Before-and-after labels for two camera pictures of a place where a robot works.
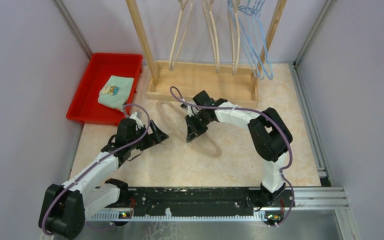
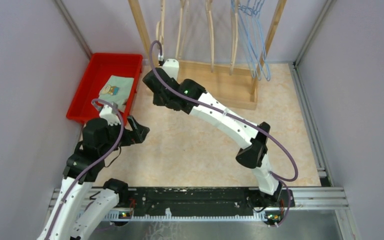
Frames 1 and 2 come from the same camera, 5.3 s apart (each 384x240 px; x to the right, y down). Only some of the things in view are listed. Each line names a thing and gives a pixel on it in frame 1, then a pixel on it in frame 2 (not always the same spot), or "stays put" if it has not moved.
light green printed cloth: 116,91 stays put
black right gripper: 193,131 -> 156,101
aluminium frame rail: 326,197 stays put
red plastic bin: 84,107 stays put
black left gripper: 156,136 -> 136,135
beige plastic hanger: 234,5 stays put
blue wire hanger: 260,77 -> 245,14
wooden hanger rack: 223,84 stays put
